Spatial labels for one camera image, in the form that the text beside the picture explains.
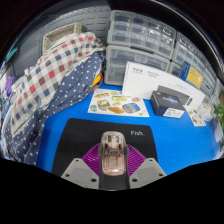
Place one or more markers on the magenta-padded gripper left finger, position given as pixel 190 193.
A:
pixel 78 171

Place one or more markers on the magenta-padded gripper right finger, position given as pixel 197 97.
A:
pixel 148 171

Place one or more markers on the pink translucent computer mouse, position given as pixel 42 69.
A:
pixel 113 155

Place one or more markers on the black mouse pad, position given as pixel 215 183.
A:
pixel 80 136

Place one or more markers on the small dark box white label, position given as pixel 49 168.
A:
pixel 165 105

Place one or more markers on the colourful sticker sheet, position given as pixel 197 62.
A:
pixel 196 118
pixel 116 103

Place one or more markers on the navy polka dot cloth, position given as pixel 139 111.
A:
pixel 66 96

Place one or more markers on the clear plastic packet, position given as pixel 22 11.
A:
pixel 206 111

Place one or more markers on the potted green plant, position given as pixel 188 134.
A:
pixel 220 115

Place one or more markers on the long white keyboard box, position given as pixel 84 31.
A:
pixel 140 80

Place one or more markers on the yellow plastic object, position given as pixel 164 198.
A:
pixel 96 80

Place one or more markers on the red blue checked cloth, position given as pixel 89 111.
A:
pixel 46 73

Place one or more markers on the yellow and blue box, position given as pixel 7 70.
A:
pixel 194 76

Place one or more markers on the grey plastic drawer cabinet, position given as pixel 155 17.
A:
pixel 195 53
pixel 175 69
pixel 133 60
pixel 140 31

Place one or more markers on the purple cloth bag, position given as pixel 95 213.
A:
pixel 8 86

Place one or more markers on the teal box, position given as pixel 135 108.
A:
pixel 12 55

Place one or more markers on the white woven basket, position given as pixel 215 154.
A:
pixel 60 35

